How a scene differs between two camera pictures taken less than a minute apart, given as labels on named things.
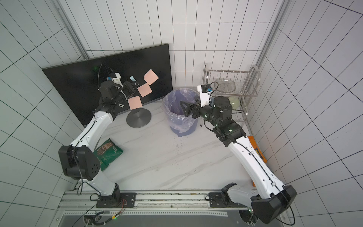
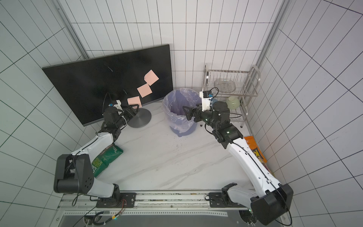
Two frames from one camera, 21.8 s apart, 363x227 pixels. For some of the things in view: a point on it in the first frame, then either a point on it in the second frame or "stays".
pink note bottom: (134, 102) stays
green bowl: (234, 102) stays
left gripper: (128, 84) → (132, 112)
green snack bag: (107, 152) stays
